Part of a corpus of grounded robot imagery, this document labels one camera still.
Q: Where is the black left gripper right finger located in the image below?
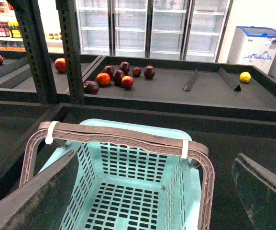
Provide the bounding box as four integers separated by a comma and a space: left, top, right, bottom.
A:
232, 153, 276, 230

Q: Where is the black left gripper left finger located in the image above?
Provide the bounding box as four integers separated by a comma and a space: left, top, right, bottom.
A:
0, 150, 78, 230

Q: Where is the turquoise plastic shopping basket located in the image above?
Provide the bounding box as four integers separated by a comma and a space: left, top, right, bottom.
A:
45, 141, 201, 230

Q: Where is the dark apple front left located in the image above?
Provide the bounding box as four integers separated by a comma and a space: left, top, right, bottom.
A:
83, 80, 99, 94

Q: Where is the red yellow apple in group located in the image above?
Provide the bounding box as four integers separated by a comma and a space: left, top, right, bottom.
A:
121, 76, 134, 89

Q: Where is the dark apple centre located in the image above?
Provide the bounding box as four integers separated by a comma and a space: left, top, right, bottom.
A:
112, 69, 125, 85

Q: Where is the dark apple back left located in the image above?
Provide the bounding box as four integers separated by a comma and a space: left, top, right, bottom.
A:
103, 66, 115, 78

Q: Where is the dark apple back top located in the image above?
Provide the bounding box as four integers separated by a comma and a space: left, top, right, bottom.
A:
119, 61, 130, 75

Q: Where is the small dark red apple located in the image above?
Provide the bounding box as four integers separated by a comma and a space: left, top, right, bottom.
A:
132, 67, 142, 77

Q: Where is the dark apple right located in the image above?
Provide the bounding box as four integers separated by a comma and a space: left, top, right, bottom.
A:
144, 65, 155, 80

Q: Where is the white zip tie left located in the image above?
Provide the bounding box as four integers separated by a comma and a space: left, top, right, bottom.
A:
45, 121, 59, 145

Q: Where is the white zip tie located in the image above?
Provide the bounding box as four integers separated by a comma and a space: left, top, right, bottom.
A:
181, 138, 189, 159
45, 121, 59, 145

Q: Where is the near black display tray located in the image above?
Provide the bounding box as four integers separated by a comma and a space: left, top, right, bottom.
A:
0, 102, 276, 230

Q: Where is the white zip tie right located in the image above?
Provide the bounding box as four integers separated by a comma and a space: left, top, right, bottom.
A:
181, 138, 189, 159

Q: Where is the black produce display tray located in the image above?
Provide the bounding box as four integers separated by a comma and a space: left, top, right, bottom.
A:
84, 56, 276, 122

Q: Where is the black divider right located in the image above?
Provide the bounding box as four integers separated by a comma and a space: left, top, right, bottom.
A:
218, 68, 241, 92

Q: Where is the yellow lemon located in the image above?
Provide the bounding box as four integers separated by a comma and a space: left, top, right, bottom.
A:
239, 71, 251, 83

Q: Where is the left black display tray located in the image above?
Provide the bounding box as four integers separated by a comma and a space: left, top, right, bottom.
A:
0, 50, 102, 103

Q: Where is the orange tomato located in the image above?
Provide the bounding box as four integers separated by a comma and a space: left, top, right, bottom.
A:
96, 72, 111, 86

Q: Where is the white chest freezer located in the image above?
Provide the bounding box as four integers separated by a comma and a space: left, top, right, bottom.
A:
227, 26, 276, 74

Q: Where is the shelf with sauce bottles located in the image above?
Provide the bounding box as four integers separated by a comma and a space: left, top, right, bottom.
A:
0, 0, 63, 53

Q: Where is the glass door display fridge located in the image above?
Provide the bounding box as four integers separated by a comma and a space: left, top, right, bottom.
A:
75, 0, 232, 62

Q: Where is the red apple behind post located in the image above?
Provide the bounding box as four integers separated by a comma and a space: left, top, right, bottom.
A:
55, 58, 67, 73

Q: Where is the black metal rack post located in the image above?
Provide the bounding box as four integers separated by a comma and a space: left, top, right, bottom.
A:
8, 0, 58, 104
56, 0, 85, 104

